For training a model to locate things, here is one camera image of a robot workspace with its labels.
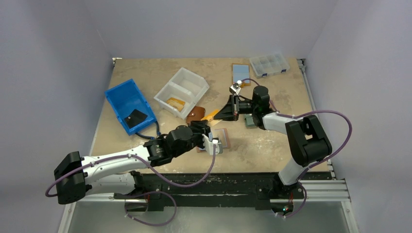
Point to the aluminium frame rail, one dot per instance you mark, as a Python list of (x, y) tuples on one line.
[(131, 175)]

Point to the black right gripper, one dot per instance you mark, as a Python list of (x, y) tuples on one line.
[(235, 107)]

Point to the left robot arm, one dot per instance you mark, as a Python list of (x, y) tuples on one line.
[(77, 176)]

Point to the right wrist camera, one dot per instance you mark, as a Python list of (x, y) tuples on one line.
[(236, 88)]

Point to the black card holder in bin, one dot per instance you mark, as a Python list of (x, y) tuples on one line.
[(135, 118)]

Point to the gold card from holder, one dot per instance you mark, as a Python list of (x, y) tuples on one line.
[(210, 118)]

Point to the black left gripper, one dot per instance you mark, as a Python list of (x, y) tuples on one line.
[(202, 129)]

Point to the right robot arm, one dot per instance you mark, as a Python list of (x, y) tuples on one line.
[(307, 139)]

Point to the clear plastic organizer box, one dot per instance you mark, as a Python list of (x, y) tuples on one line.
[(269, 65)]

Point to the orange open card holder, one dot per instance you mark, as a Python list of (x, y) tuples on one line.
[(241, 72)]

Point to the green card holder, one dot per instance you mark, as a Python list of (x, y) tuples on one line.
[(249, 123)]

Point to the white double compartment bin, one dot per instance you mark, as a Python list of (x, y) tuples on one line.
[(185, 85)]

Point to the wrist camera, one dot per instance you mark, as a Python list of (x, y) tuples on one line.
[(211, 145), (236, 88)]

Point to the black mounting base plate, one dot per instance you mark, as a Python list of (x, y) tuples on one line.
[(256, 189)]

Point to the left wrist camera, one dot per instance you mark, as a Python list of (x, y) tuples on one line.
[(211, 145)]

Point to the blue plastic bin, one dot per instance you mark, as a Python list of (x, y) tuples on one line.
[(126, 97)]

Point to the brown leather card holder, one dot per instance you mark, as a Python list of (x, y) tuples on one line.
[(196, 114)]

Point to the gold credit card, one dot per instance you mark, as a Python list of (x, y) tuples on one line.
[(176, 103)]

